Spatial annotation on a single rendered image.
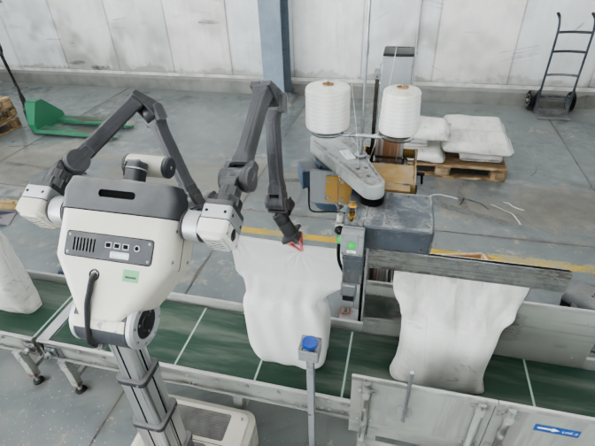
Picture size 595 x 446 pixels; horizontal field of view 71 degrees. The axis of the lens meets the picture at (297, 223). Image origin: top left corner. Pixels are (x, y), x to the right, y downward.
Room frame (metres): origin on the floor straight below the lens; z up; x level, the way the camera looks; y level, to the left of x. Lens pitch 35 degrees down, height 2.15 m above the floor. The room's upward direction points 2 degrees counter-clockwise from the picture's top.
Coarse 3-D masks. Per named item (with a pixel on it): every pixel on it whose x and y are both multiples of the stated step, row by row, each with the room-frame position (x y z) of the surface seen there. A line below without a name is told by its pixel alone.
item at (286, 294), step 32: (256, 256) 1.42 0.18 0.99; (288, 256) 1.37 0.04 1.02; (320, 256) 1.34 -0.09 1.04; (256, 288) 1.37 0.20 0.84; (288, 288) 1.34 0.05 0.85; (320, 288) 1.32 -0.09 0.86; (256, 320) 1.33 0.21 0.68; (288, 320) 1.27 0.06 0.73; (320, 320) 1.25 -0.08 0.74; (256, 352) 1.33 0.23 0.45; (288, 352) 1.28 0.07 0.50
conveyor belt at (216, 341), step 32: (160, 320) 1.62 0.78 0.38; (192, 320) 1.61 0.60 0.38; (224, 320) 1.60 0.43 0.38; (160, 352) 1.40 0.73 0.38; (192, 352) 1.39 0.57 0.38; (224, 352) 1.39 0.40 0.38; (352, 352) 1.35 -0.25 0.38; (384, 352) 1.35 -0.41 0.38; (288, 384) 1.19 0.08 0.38; (320, 384) 1.18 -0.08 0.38; (512, 384) 1.14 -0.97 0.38; (544, 384) 1.13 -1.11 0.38; (576, 384) 1.13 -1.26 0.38
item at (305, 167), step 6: (300, 162) 1.67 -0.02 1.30; (306, 162) 1.66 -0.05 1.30; (312, 162) 1.66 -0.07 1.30; (300, 168) 1.61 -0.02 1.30; (306, 168) 1.61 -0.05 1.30; (312, 168) 1.60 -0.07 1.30; (318, 168) 1.62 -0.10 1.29; (300, 174) 1.62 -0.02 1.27; (306, 174) 1.58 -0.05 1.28; (300, 180) 1.62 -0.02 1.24; (306, 180) 1.58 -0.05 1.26; (306, 186) 1.58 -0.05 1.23
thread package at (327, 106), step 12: (312, 84) 1.53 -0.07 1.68; (324, 84) 1.52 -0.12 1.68; (336, 84) 1.50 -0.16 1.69; (348, 84) 1.52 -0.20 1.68; (312, 96) 1.45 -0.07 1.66; (324, 96) 1.43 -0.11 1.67; (336, 96) 1.43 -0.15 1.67; (348, 96) 1.47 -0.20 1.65; (312, 108) 1.45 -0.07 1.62; (324, 108) 1.43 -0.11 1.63; (336, 108) 1.43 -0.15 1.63; (348, 108) 1.47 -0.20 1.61; (312, 120) 1.45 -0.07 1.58; (324, 120) 1.43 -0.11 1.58; (336, 120) 1.43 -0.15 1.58; (348, 120) 1.47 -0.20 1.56; (324, 132) 1.43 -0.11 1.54; (336, 132) 1.43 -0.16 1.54
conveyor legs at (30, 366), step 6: (42, 354) 1.63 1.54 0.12; (30, 360) 1.54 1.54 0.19; (36, 360) 1.59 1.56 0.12; (24, 366) 1.52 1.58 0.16; (30, 366) 1.52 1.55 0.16; (36, 366) 1.55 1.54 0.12; (30, 372) 1.51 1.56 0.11; (36, 372) 1.53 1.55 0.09; (36, 378) 1.53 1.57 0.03; (42, 378) 1.54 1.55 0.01; (36, 384) 1.51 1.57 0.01
